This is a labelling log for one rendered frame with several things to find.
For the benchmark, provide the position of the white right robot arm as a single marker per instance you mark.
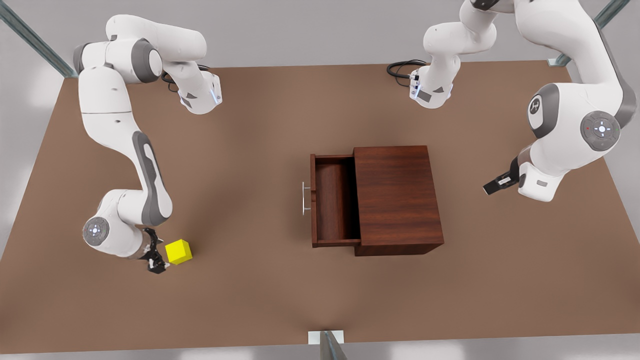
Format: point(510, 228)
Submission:
point(105, 100)

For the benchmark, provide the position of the dark wooden cabinet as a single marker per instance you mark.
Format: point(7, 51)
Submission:
point(397, 200)

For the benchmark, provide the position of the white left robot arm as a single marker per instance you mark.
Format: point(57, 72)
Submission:
point(565, 115)

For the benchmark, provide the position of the silver frame post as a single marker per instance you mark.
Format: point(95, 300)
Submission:
point(602, 20)
point(330, 346)
point(35, 40)

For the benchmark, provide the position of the yellow cube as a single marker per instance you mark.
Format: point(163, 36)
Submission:
point(178, 251)

